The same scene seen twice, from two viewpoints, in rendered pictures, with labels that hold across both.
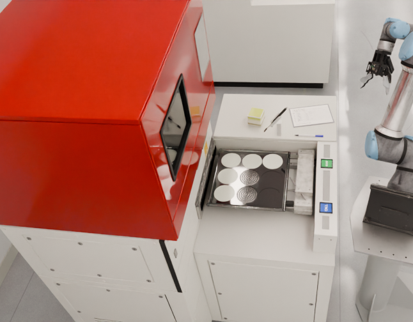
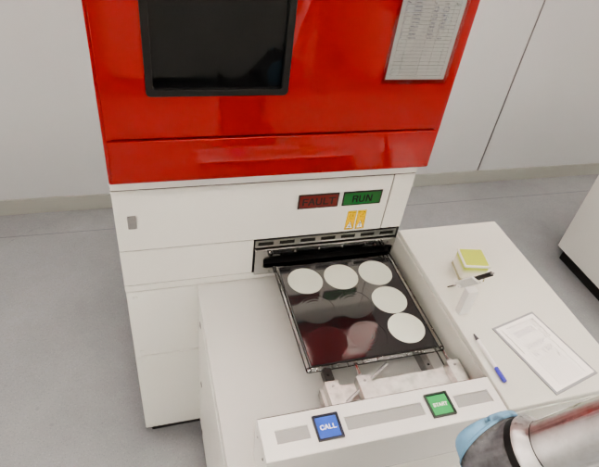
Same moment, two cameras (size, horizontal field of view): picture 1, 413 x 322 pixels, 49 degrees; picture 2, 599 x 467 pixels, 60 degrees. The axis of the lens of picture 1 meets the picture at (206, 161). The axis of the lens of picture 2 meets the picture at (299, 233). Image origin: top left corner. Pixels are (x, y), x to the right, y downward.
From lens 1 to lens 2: 1.27 m
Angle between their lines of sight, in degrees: 37
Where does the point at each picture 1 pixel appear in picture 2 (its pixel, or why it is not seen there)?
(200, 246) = (210, 290)
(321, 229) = (273, 431)
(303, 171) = (415, 383)
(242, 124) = (447, 258)
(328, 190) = (375, 423)
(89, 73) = not seen: outside the picture
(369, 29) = not seen: outside the picture
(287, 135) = (467, 323)
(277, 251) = (235, 395)
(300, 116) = (527, 334)
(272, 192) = (337, 343)
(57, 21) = not seen: outside the picture
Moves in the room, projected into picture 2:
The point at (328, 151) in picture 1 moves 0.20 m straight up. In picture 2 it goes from (476, 402) to (509, 347)
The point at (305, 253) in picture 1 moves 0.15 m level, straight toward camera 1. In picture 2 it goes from (244, 440) to (176, 453)
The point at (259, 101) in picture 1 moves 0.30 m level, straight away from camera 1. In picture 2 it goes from (514, 267) to (586, 247)
